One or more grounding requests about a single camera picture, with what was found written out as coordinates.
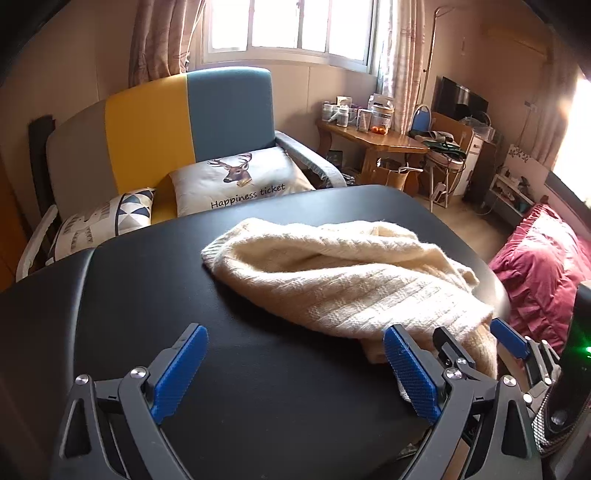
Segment triangle pattern pillow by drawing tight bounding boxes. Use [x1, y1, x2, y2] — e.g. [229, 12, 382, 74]
[48, 187, 155, 266]

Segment large window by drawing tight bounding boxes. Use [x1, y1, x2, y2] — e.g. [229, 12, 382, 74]
[203, 0, 379, 70]

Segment dark upright board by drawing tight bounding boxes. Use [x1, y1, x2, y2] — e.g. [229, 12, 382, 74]
[28, 115, 58, 232]

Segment grey yellow blue sofa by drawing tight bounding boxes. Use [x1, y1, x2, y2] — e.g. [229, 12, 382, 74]
[16, 67, 347, 282]

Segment cream knitted sweater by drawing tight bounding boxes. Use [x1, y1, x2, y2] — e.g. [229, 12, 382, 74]
[201, 217, 499, 402]

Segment dark clothes pile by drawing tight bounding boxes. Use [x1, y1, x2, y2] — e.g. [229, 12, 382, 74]
[411, 130, 465, 162]

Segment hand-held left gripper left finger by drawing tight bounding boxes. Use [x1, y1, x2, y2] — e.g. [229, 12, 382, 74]
[48, 323, 211, 480]

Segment wooden cabinet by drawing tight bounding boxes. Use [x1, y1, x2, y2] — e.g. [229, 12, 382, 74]
[434, 111, 474, 155]

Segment leaf print board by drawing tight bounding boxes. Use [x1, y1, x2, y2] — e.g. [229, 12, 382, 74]
[503, 143, 546, 172]

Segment wooden desk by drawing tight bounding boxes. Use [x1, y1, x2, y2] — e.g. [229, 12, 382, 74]
[316, 120, 428, 183]

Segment black television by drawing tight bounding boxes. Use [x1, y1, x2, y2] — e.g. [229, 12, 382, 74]
[435, 76, 489, 123]

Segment brown paper bag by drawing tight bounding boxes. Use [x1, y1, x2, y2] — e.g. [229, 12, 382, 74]
[376, 159, 423, 192]

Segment deer print pillow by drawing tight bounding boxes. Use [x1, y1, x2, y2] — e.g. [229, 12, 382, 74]
[168, 147, 317, 217]

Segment thin metal pole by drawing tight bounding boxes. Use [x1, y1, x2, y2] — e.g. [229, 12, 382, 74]
[422, 7, 458, 107]

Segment blue metal frame chair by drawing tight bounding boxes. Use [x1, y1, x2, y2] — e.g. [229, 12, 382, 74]
[409, 104, 467, 213]

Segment low white shelf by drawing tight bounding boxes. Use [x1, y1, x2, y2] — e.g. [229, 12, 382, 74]
[487, 173, 539, 227]

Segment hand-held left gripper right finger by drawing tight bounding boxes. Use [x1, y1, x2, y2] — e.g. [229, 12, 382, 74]
[382, 324, 543, 480]

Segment bright side window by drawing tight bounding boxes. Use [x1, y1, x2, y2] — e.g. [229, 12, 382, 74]
[551, 78, 591, 204]

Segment red ruffled bedspread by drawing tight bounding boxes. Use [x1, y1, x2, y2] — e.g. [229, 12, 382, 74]
[488, 203, 591, 356]

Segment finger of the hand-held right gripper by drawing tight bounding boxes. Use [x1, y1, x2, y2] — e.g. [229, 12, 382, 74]
[490, 318, 564, 404]
[431, 325, 477, 371]

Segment white cabinet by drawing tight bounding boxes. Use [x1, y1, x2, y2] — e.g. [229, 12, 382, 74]
[464, 131, 498, 204]

